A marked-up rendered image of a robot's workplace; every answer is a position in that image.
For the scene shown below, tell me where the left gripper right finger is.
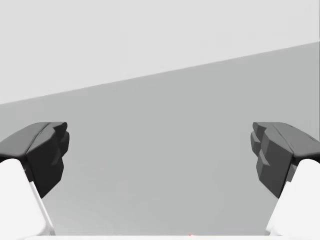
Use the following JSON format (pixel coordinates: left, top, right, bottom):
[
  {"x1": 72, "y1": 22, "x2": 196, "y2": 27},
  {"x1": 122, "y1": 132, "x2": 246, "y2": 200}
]
[{"x1": 250, "y1": 121, "x2": 320, "y2": 237}]

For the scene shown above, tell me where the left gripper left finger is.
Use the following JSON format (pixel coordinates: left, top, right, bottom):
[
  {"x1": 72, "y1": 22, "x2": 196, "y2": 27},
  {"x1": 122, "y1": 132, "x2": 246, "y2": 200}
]
[{"x1": 0, "y1": 121, "x2": 71, "y2": 237}]

